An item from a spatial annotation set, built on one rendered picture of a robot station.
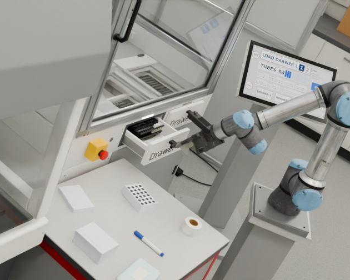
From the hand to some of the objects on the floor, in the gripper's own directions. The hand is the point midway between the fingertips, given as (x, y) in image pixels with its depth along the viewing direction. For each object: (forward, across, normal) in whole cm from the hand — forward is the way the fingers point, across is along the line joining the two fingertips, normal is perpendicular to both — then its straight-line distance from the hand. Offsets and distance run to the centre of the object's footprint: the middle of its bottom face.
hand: (179, 143), depth 250 cm
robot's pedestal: (+50, +33, -89) cm, 107 cm away
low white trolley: (+68, -41, -63) cm, 102 cm away
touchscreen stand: (+74, +92, -54) cm, 130 cm away
